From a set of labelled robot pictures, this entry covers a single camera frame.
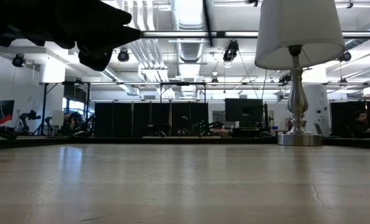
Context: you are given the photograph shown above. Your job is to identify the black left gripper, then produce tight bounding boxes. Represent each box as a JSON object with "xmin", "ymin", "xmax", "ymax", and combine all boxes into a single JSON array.
[{"xmin": 32, "ymin": 0, "xmax": 141, "ymax": 72}]

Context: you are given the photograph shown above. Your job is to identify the white box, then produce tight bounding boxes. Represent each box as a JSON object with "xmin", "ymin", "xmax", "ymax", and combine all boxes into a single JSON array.
[{"xmin": 51, "ymin": 109, "xmax": 64, "ymax": 127}]

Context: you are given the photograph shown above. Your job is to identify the black overhead crossbar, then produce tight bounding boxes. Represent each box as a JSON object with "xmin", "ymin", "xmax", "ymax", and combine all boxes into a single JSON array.
[{"xmin": 140, "ymin": 30, "xmax": 370, "ymax": 39}]

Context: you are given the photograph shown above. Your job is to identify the red and black machine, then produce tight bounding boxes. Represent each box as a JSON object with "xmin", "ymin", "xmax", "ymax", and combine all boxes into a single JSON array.
[{"xmin": 0, "ymin": 114, "xmax": 17, "ymax": 140}]

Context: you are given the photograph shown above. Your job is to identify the large black screen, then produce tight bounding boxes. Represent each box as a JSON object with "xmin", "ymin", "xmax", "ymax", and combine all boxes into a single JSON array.
[{"xmin": 224, "ymin": 98, "xmax": 263, "ymax": 127}]

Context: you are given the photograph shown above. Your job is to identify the white shade silver table lamp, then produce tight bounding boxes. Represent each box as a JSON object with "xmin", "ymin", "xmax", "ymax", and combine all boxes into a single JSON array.
[{"xmin": 255, "ymin": 0, "xmax": 347, "ymax": 147}]

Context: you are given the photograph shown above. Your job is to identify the person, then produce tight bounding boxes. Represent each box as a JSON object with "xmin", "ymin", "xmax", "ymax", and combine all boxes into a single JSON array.
[{"xmin": 348, "ymin": 110, "xmax": 370, "ymax": 139}]

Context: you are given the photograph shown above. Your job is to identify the black partition wall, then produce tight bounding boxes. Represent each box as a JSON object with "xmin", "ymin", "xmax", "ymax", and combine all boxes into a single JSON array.
[
  {"xmin": 93, "ymin": 101, "xmax": 209, "ymax": 138},
  {"xmin": 330, "ymin": 101, "xmax": 370, "ymax": 139}
]

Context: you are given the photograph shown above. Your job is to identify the silver ventilation duct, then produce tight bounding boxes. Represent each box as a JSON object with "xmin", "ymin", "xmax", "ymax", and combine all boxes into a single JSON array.
[{"xmin": 170, "ymin": 0, "xmax": 215, "ymax": 65}]

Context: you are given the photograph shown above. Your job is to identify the dark wall monitor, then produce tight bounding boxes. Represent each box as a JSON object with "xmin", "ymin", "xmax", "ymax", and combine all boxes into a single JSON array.
[{"xmin": 0, "ymin": 100, "xmax": 16, "ymax": 121}]

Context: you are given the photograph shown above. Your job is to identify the black metal rig frame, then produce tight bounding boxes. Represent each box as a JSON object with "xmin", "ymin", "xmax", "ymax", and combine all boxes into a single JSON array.
[{"xmin": 0, "ymin": 130, "xmax": 370, "ymax": 151}]

